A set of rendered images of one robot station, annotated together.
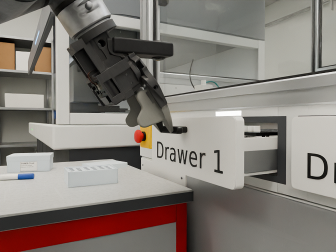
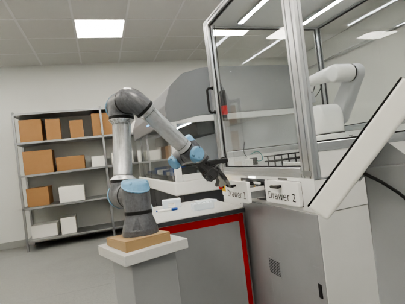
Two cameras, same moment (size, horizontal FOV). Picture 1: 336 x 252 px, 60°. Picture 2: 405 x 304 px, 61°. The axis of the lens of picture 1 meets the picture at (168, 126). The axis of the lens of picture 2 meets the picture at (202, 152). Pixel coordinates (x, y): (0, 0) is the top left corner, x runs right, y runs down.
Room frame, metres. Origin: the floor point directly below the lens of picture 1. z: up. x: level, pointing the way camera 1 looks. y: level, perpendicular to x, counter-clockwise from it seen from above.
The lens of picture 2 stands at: (-1.33, -0.18, 1.10)
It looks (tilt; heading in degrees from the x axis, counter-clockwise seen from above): 0 degrees down; 9
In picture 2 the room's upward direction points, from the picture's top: 7 degrees counter-clockwise
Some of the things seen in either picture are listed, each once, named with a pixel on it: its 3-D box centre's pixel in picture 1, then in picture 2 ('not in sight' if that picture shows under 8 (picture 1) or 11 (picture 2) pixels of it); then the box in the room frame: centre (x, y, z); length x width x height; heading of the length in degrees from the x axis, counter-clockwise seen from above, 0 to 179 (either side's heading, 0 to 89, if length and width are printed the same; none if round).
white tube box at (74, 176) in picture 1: (90, 174); (202, 205); (0.76, 0.20, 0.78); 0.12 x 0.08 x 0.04; 115
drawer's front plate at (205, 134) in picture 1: (187, 146); (237, 190); (0.56, -0.04, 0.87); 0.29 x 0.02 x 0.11; 28
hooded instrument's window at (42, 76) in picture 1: (117, 93); (203, 150); (2.27, 0.39, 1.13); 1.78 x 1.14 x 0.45; 28
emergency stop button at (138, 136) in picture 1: (140, 136); not in sight; (0.87, 0.08, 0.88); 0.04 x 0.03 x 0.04; 28
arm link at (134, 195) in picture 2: not in sight; (135, 194); (0.06, 0.36, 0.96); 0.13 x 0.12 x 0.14; 45
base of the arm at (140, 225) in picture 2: not in sight; (139, 221); (0.05, 0.35, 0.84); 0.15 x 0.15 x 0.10
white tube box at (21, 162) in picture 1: (31, 161); (171, 202); (0.95, 0.45, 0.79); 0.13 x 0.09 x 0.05; 105
